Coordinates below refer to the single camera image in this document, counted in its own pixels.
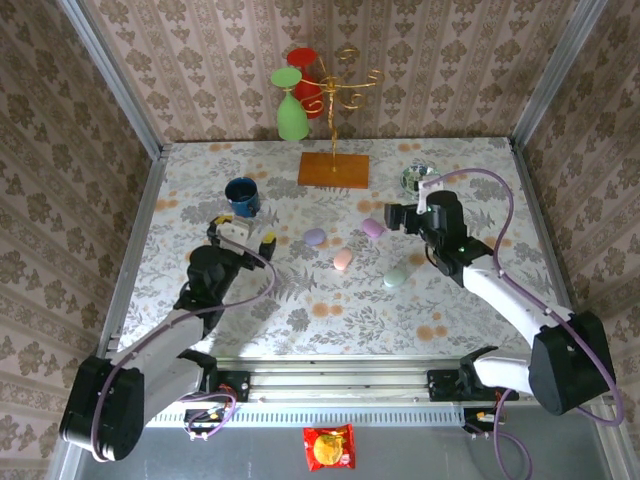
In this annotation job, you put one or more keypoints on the black connector board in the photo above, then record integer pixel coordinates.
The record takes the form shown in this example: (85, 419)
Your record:
(207, 417)
(482, 417)

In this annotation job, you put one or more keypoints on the lavender earbud case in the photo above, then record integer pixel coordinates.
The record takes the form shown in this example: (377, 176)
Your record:
(315, 236)

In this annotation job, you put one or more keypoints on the pinkish purple earbud case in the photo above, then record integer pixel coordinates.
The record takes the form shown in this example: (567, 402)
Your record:
(372, 228)

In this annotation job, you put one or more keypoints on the aluminium frame post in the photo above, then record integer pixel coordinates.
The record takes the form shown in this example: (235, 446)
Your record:
(555, 75)
(110, 75)

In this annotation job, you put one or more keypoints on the green wine glass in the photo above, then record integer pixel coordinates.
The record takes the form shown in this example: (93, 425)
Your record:
(292, 120)

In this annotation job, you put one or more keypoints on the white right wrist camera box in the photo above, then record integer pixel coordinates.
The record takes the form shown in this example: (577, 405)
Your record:
(427, 192)

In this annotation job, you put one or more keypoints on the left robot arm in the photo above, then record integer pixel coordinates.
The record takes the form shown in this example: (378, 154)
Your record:
(100, 405)

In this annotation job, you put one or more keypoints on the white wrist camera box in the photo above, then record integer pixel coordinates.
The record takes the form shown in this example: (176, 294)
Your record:
(427, 192)
(235, 235)

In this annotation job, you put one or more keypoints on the floral print tablecloth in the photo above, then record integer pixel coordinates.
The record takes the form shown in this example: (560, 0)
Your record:
(350, 325)

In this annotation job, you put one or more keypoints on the red wine glass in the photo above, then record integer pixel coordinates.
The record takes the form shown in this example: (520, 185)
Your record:
(301, 56)

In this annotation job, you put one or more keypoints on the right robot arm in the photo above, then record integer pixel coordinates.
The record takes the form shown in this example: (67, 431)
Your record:
(570, 360)

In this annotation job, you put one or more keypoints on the grey metal panel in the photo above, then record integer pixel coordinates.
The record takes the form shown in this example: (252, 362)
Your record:
(425, 455)

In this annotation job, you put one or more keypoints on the peach pink earbud case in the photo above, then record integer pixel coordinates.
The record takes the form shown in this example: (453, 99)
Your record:
(342, 259)

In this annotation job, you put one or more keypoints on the dark blue mug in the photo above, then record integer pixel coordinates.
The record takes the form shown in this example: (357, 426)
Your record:
(242, 197)

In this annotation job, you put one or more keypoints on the red snack packet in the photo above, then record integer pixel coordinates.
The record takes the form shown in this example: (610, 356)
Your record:
(329, 447)

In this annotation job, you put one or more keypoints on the mint green earbud case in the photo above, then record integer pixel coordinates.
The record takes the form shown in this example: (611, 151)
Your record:
(395, 277)

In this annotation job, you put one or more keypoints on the leaf pattern ceramic bowl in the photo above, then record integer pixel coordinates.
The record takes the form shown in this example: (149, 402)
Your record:
(412, 177)

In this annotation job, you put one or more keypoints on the aluminium table side rail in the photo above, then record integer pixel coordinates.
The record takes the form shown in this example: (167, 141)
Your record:
(550, 250)
(137, 250)

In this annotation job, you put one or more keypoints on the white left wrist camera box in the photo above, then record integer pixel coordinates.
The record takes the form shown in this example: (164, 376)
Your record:
(235, 235)

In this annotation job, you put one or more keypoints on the orange wooden base board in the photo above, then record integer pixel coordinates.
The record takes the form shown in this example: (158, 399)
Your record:
(315, 172)

